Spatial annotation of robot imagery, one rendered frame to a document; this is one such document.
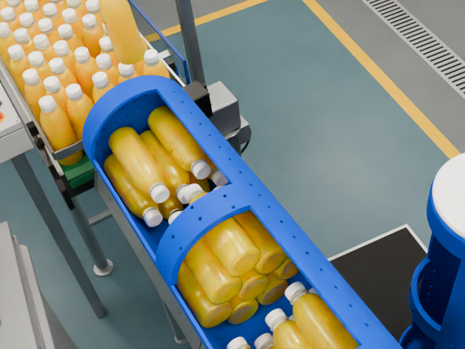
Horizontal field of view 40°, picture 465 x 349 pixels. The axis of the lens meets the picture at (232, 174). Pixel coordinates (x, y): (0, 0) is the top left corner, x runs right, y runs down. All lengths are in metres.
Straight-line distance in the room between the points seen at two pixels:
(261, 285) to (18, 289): 0.50
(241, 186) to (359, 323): 0.36
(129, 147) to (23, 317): 0.43
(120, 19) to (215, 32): 2.11
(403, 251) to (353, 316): 1.37
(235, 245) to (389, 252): 1.32
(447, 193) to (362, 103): 1.72
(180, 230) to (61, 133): 0.62
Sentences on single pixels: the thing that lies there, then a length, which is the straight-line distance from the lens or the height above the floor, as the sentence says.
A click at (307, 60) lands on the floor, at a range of 3.41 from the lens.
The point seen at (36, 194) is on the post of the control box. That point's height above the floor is 0.76.
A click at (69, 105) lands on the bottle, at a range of 1.75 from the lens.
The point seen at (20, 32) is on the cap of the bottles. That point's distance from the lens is 1.99.
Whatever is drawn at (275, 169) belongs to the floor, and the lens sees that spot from 2.89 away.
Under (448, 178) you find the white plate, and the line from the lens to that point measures 1.53.
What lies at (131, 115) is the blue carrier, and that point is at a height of 1.13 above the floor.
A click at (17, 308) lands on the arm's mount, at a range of 1.40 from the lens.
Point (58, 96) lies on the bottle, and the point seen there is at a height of 1.08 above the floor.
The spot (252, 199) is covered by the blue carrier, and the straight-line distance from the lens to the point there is 1.25.
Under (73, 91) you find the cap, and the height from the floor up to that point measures 1.12.
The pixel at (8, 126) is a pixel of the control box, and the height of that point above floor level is 1.10.
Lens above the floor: 2.19
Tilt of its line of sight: 49 degrees down
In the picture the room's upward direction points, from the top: 9 degrees counter-clockwise
